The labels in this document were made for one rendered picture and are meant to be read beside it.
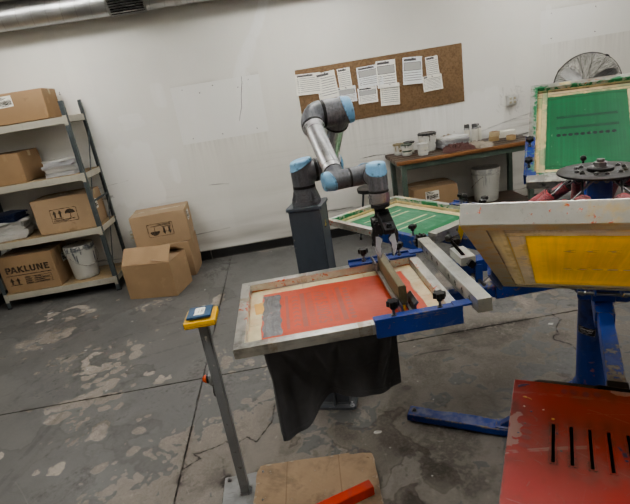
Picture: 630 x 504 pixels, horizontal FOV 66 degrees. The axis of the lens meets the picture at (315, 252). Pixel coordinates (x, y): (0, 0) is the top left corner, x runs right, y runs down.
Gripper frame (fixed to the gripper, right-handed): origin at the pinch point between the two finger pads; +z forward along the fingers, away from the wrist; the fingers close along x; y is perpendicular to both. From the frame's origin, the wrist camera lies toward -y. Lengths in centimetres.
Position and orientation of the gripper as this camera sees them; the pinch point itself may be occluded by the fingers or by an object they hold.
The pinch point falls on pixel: (387, 254)
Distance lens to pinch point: 188.6
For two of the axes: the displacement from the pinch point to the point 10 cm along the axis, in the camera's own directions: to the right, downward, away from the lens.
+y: -0.9, -3.2, 9.4
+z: 1.6, 9.3, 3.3
